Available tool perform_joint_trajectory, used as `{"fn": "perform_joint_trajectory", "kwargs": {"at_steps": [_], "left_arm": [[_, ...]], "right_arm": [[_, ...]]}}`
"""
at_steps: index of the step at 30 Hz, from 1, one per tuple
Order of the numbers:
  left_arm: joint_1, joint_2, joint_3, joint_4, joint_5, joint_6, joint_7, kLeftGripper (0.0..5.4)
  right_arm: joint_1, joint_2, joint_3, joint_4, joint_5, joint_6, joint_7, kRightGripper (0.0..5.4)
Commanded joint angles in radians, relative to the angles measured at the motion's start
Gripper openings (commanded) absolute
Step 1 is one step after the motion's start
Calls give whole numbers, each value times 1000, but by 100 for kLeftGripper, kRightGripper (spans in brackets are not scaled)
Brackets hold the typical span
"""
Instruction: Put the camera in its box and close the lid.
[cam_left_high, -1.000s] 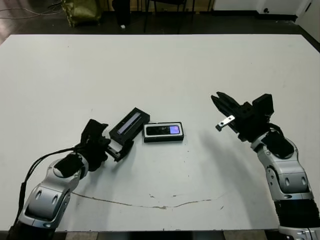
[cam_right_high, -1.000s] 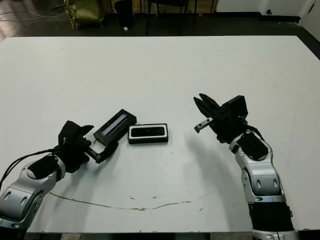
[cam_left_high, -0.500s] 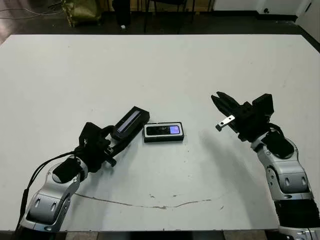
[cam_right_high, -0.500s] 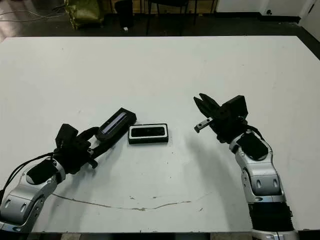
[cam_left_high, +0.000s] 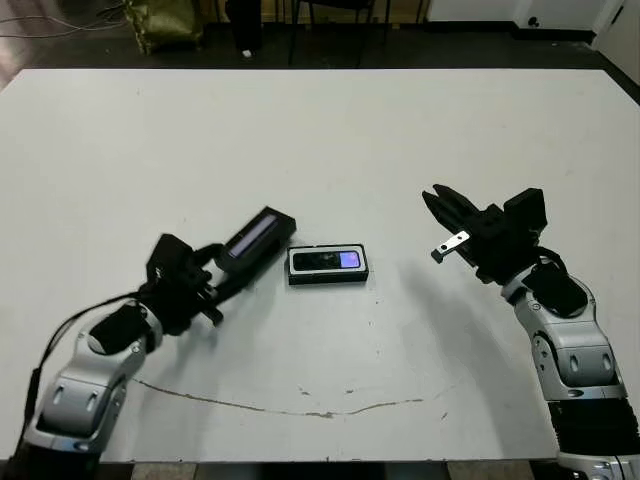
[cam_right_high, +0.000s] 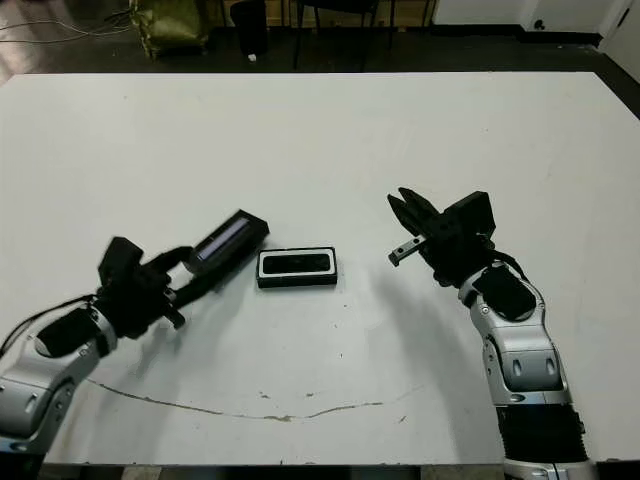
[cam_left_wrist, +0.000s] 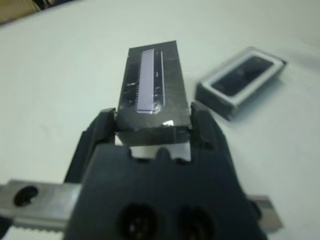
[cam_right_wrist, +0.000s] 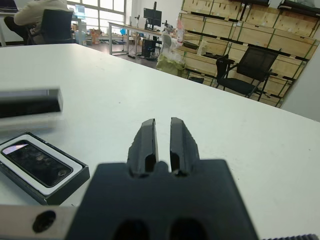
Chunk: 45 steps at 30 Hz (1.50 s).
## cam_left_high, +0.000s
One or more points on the slim black camera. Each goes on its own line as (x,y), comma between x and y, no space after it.
(320,261)

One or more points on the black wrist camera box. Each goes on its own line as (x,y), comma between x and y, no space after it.
(525,210)
(167,255)

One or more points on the black chair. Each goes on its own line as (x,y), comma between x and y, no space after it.
(330,6)

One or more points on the black box with white insert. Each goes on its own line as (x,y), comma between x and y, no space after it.
(327,280)

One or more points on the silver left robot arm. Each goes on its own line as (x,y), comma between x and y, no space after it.
(85,390)

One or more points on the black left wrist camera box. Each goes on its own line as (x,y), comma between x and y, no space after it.
(167,255)

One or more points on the black box lid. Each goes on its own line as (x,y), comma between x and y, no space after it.
(270,225)

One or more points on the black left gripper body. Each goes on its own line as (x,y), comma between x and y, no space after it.
(175,300)

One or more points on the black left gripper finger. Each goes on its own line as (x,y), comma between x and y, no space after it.
(232,287)
(207,254)

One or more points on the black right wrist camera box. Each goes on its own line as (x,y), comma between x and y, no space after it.
(525,210)

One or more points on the olive gold bag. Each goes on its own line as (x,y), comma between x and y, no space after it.
(167,22)

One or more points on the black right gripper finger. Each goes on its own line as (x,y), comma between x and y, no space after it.
(460,202)
(444,215)

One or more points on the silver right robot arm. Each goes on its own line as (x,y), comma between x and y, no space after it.
(575,350)

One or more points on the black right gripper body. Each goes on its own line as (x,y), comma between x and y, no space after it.
(495,250)

